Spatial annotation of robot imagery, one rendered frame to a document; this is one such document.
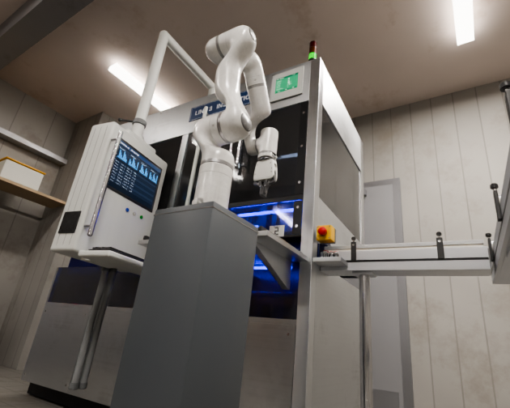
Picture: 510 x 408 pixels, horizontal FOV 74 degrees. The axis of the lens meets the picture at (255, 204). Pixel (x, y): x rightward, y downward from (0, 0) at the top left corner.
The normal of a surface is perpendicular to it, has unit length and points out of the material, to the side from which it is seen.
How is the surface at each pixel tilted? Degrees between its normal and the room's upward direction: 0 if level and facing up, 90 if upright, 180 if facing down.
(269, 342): 90
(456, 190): 90
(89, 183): 90
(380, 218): 90
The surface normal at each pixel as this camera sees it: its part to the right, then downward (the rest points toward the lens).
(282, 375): -0.50, -0.37
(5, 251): 0.84, -0.12
